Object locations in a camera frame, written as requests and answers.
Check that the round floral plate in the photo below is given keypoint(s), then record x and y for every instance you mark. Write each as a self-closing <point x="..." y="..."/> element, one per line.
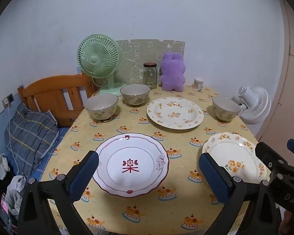
<point x="161" y="113"/>

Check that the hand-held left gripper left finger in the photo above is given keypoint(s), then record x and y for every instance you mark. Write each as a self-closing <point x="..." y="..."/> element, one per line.
<point x="84" y="173"/>

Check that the glass jar with dark lid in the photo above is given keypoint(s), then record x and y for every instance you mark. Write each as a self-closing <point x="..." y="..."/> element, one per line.
<point x="150" y="77"/>

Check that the green desk fan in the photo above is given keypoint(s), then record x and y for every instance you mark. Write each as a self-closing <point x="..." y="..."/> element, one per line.
<point x="98" y="60"/>

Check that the wooden bed headboard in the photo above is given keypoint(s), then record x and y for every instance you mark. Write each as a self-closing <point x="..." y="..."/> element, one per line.
<point x="51" y="95"/>

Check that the yellow cake printed tablecloth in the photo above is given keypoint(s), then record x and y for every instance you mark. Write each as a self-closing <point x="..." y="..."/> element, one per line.
<point x="181" y="200"/>

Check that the white fan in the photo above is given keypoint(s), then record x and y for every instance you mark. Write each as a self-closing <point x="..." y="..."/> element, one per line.
<point x="257" y="107"/>

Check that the white plate with red trim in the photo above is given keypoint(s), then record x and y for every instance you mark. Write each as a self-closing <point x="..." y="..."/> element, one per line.
<point x="117" y="151"/>

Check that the scalloped floral plate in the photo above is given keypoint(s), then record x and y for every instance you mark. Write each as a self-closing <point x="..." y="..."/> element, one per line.
<point x="235" y="151"/>

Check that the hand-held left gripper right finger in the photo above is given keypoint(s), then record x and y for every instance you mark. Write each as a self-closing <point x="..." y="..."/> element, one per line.
<point x="214" y="176"/>

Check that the green cartoon printed mat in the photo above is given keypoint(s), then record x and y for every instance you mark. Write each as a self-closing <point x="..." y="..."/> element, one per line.
<point x="142" y="51"/>

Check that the grey plaid pillow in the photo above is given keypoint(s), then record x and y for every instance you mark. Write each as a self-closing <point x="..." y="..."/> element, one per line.
<point x="29" y="137"/>

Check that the grey garment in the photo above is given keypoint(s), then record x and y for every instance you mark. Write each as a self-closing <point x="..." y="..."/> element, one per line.
<point x="16" y="193"/>

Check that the floral ceramic bowl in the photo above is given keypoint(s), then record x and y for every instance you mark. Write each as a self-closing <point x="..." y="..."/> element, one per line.
<point x="135" y="98"/>
<point x="225" y="113"/>
<point x="100" y="104"/>

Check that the wall socket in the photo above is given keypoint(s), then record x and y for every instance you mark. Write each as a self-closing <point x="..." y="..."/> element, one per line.
<point x="9" y="99"/>

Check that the cotton swab container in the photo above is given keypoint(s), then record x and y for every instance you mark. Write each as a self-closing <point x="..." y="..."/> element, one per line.
<point x="198" y="84"/>

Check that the purple plush toy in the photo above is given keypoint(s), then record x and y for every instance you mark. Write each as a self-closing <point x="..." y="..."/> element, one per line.
<point x="172" y="73"/>

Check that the blue bed sheet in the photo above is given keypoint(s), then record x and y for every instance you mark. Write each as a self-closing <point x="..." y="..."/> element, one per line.
<point x="44" y="164"/>

